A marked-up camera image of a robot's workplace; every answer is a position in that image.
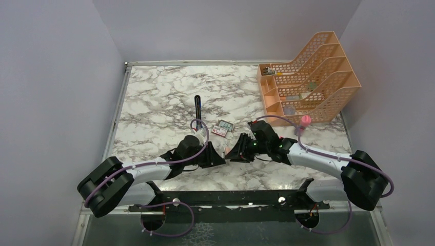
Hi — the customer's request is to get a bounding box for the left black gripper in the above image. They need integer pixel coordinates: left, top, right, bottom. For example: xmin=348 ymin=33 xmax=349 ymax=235
xmin=183 ymin=141 xmax=226 ymax=168

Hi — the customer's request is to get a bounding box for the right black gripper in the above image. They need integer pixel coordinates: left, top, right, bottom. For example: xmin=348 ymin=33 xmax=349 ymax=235
xmin=225 ymin=132 xmax=270 ymax=163

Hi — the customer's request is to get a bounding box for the blue stapler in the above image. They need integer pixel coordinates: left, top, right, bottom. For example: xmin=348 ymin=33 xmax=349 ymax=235
xmin=194 ymin=95 xmax=202 ymax=130

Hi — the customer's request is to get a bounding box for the red white staple box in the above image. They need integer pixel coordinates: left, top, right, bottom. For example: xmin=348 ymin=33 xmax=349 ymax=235
xmin=211 ymin=125 xmax=227 ymax=138

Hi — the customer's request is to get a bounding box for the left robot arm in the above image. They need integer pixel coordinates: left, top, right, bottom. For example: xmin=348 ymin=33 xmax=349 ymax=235
xmin=77 ymin=135 xmax=226 ymax=218

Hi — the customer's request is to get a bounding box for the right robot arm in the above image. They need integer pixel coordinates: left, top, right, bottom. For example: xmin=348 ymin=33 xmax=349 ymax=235
xmin=225 ymin=120 xmax=390 ymax=211

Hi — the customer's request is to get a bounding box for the round clear tape dispenser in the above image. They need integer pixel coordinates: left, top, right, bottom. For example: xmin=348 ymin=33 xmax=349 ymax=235
xmin=283 ymin=105 xmax=296 ymax=115

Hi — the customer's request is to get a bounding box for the pink capped pen tube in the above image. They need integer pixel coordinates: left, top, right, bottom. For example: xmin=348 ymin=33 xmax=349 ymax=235
xmin=294 ymin=115 xmax=312 ymax=136

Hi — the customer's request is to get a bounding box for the orange desk organizer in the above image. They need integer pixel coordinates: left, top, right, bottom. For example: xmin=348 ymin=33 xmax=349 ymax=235
xmin=256 ymin=31 xmax=361 ymax=126

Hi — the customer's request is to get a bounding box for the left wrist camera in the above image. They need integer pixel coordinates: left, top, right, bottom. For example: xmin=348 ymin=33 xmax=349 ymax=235
xmin=192 ymin=128 xmax=208 ymax=146

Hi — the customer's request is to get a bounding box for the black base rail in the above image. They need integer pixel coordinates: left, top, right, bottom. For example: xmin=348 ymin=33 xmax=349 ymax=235
xmin=128 ymin=189 xmax=329 ymax=223

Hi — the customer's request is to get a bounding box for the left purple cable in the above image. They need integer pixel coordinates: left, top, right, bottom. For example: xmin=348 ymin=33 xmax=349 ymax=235
xmin=84 ymin=118 xmax=210 ymax=238

